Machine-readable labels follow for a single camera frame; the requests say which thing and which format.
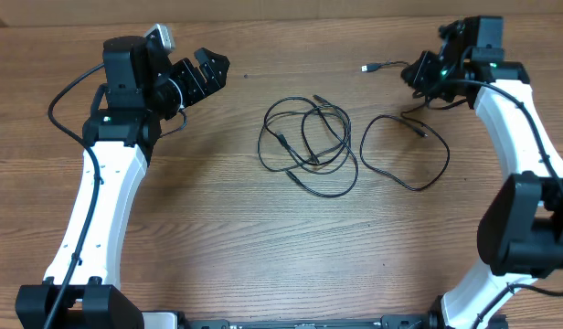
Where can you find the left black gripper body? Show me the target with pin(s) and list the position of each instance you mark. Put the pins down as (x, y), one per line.
(191, 88)

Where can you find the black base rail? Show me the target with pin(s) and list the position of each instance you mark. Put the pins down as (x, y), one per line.
(304, 323)

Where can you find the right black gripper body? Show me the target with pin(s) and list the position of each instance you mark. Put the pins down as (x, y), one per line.
(428, 72)

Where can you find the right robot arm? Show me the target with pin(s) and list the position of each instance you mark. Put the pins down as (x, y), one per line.
(520, 236)

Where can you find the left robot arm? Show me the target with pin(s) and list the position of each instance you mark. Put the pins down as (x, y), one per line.
(81, 287)

